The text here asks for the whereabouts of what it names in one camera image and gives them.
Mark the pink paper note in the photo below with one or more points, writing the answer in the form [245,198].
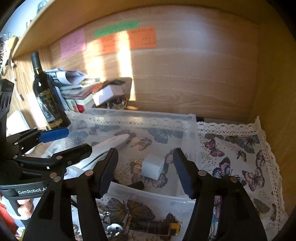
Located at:
[72,43]

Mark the white cardboard box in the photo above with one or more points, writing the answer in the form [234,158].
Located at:
[107,93]

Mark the butterfly print lace cloth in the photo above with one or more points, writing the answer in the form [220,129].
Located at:
[240,160]

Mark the green paper note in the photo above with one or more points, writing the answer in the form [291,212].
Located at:
[115,29]

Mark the wooden shelf cabinet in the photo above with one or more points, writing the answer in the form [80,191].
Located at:
[196,74]

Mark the pile of crumpled papers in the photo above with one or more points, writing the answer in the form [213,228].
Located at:
[69,77]

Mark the brown box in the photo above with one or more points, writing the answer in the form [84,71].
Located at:
[126,89]

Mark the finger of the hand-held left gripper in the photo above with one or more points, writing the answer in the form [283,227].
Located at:
[74,153]
[55,134]

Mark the stack of books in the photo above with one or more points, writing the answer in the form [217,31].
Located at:
[81,95]

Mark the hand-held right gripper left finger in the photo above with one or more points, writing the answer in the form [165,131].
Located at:
[107,174]

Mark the orange paper note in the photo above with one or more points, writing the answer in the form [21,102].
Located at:
[141,39]

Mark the clear plastic bin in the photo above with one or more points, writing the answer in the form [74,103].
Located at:
[161,120]

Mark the brown cylindrical lighter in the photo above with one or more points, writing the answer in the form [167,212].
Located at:
[148,227]

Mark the dark wine bottle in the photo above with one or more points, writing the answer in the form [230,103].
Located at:
[46,99]

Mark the person's left hand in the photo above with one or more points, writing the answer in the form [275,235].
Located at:
[25,206]

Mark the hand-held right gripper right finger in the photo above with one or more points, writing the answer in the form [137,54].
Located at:
[183,176]

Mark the white charger plug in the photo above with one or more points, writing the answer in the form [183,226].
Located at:
[153,167]

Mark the small metal trinket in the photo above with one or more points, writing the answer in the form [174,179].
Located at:
[114,229]

